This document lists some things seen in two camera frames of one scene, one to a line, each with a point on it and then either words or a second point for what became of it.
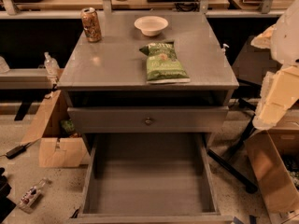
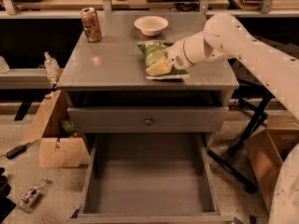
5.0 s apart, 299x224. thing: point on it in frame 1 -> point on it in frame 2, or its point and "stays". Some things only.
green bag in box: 67,126 stays
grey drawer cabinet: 146,159 stays
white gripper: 287,36 -> 176,57
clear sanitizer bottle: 51,66 stays
